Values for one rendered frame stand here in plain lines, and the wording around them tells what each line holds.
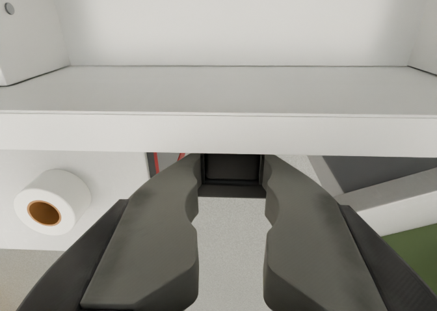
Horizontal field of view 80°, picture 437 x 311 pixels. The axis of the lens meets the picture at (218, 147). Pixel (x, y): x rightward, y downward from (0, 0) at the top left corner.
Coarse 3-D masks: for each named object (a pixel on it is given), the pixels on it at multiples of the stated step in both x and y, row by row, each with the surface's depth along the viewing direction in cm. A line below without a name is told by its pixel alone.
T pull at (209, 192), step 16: (208, 160) 13; (224, 160) 13; (240, 160) 13; (256, 160) 13; (208, 176) 13; (224, 176) 13; (240, 176) 13; (256, 176) 13; (208, 192) 13; (224, 192) 13; (240, 192) 13; (256, 192) 13
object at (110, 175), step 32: (0, 160) 32; (32, 160) 32; (64, 160) 31; (96, 160) 31; (128, 160) 31; (160, 160) 41; (0, 192) 34; (96, 192) 33; (128, 192) 33; (0, 224) 37
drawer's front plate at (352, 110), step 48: (0, 96) 12; (48, 96) 12; (96, 96) 12; (144, 96) 12; (192, 96) 12; (240, 96) 12; (288, 96) 12; (336, 96) 12; (384, 96) 12; (432, 96) 11; (0, 144) 11; (48, 144) 11; (96, 144) 11; (144, 144) 11; (192, 144) 10; (240, 144) 10; (288, 144) 10; (336, 144) 10; (384, 144) 10; (432, 144) 10
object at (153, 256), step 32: (192, 160) 12; (160, 192) 10; (192, 192) 10; (128, 224) 8; (160, 224) 8; (128, 256) 7; (160, 256) 7; (192, 256) 7; (96, 288) 6; (128, 288) 6; (160, 288) 6; (192, 288) 7
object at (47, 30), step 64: (0, 0) 13; (64, 0) 17; (128, 0) 16; (192, 0) 16; (256, 0) 16; (320, 0) 16; (384, 0) 16; (0, 64) 13; (64, 64) 18; (128, 64) 18; (192, 64) 18; (256, 64) 18; (320, 64) 18; (384, 64) 17
